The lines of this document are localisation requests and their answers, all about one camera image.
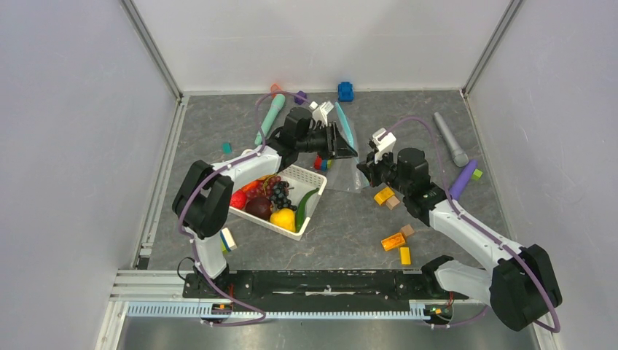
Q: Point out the red grape bunch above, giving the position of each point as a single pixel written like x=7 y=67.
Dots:
x=266 y=183

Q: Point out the teal small block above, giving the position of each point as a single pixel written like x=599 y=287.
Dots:
x=227 y=148

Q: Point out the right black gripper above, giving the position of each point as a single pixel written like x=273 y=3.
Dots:
x=370 y=169

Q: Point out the red blue yellow block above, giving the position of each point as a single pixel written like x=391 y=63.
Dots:
x=322 y=164

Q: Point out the dark red apple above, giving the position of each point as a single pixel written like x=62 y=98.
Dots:
x=260 y=207

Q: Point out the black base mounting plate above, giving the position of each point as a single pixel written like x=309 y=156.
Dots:
x=316 y=291

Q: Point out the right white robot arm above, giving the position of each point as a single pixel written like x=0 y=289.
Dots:
x=517 y=282

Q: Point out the clear zip top bag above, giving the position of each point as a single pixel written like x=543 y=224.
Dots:
x=343 y=175

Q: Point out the yellow rounded brick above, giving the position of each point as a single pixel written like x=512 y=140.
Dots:
x=383 y=195

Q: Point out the white perforated plastic basket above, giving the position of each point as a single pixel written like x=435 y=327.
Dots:
x=304 y=181

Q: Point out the red strawberry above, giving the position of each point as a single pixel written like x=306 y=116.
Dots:
x=238 y=200

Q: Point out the purple toy cylinder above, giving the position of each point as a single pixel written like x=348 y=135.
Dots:
x=460 y=183

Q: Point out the tan wooden cube lower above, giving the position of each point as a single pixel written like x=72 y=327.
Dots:
x=407 y=231

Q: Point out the lime green small cube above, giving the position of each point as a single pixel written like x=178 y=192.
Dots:
x=477 y=174

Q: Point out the yellow lemon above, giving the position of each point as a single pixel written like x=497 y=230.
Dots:
x=284 y=218

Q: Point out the purple cube block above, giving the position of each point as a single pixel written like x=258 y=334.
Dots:
x=300 y=98

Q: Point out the orange outline block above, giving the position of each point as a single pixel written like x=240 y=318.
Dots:
x=275 y=89

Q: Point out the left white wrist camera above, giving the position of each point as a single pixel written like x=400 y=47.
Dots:
x=320 y=111

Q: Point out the blue toy car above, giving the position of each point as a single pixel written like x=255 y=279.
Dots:
x=345 y=92

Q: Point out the tan wooden cube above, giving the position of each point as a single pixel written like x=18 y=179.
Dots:
x=392 y=202
x=407 y=231

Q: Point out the orange translucent brick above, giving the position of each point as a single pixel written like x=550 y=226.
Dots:
x=393 y=242

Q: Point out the orange carrot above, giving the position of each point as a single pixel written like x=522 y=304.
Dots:
x=251 y=186

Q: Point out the yellow small brick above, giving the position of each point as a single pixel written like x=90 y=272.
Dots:
x=405 y=255

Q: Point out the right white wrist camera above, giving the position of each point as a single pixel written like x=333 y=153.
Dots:
x=382 y=142

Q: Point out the green cucumber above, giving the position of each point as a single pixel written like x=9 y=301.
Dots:
x=300 y=213

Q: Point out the green blue white block stack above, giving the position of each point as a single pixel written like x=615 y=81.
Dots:
x=228 y=243

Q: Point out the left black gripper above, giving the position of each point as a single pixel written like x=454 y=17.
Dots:
x=335 y=145

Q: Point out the tan wooden cube upper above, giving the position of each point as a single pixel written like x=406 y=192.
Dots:
x=392 y=202

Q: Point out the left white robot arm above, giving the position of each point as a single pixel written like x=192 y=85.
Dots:
x=203 y=199

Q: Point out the dark purple grape bunch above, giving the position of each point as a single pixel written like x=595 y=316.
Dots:
x=279 y=196

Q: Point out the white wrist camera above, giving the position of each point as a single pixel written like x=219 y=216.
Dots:
x=382 y=142
x=320 y=111

